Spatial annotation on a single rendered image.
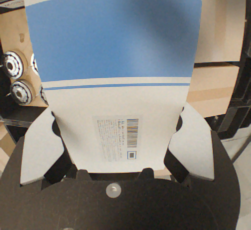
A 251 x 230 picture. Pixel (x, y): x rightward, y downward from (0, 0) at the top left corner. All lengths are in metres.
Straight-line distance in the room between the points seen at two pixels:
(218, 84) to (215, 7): 0.27
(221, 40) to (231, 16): 0.09
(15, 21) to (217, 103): 0.82
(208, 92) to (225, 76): 0.09
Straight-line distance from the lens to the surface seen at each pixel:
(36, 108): 0.57
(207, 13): 0.45
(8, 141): 0.93
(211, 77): 0.49
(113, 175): 0.73
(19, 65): 0.50
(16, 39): 0.53
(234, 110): 1.41
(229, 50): 0.52
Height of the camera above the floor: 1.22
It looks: 60 degrees down
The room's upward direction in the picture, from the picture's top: 175 degrees clockwise
